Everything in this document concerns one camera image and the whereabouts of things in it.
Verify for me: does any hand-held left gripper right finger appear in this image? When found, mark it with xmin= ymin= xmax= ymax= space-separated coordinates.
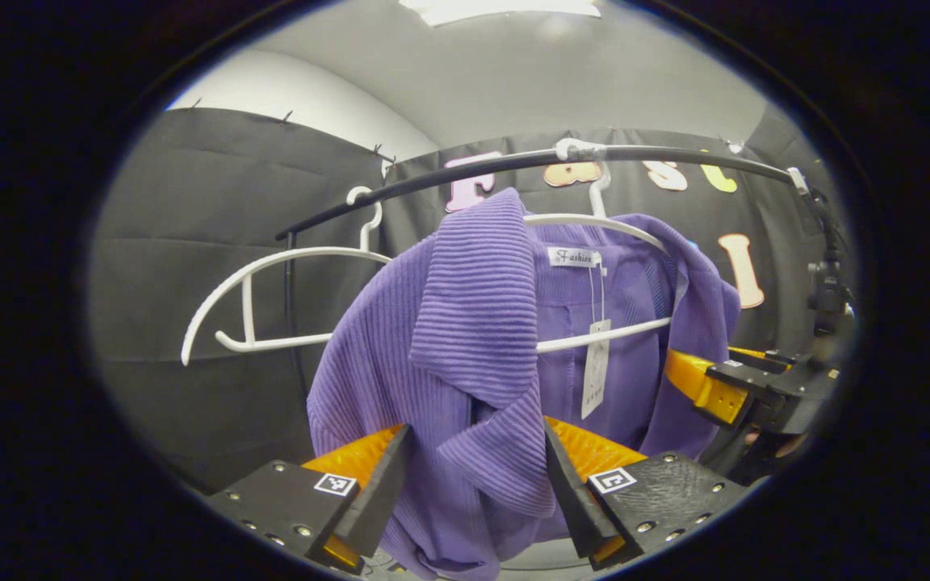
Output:
xmin=544 ymin=416 xmax=750 ymax=572

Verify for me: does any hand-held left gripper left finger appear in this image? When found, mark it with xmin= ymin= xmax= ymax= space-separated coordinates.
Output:
xmin=207 ymin=424 xmax=414 ymax=575

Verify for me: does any white plastic hanger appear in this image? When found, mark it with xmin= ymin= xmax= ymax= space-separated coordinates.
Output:
xmin=523 ymin=137 xmax=676 ymax=356
xmin=181 ymin=186 xmax=393 ymax=368

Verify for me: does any purple ribbed jacket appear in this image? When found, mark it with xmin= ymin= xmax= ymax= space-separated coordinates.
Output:
xmin=306 ymin=187 xmax=743 ymax=581

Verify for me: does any black clothes rack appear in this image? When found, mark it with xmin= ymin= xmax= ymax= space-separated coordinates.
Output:
xmin=275 ymin=144 xmax=797 ymax=404

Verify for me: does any black backdrop cloth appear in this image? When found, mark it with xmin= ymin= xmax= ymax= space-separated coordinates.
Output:
xmin=90 ymin=105 xmax=845 ymax=493

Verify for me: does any large ceiling light panel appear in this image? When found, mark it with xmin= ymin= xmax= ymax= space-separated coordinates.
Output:
xmin=399 ymin=0 xmax=601 ymax=27

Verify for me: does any black camera stand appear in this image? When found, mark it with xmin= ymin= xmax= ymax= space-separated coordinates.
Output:
xmin=786 ymin=165 xmax=855 ymax=356

